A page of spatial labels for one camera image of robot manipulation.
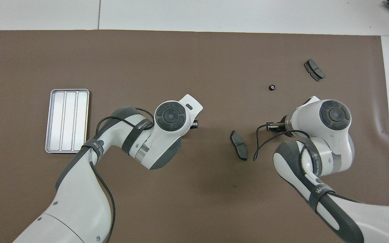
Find silver ribbed metal tray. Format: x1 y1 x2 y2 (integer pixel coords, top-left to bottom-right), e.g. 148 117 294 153
45 89 90 154

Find brown paper table mat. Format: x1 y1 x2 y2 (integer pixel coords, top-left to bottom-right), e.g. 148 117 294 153
0 30 389 243

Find dark grey brake pad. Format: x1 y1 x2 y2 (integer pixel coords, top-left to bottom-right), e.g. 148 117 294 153
304 59 326 82
230 130 248 161

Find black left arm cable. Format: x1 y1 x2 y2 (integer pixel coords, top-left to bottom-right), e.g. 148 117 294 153
88 107 156 243

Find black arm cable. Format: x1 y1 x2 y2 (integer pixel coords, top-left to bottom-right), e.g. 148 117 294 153
253 124 362 204
88 107 156 243

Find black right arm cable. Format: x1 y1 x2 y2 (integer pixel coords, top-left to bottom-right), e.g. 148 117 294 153
253 124 362 204

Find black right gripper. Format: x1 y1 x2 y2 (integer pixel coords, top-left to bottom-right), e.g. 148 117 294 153
190 119 285 133

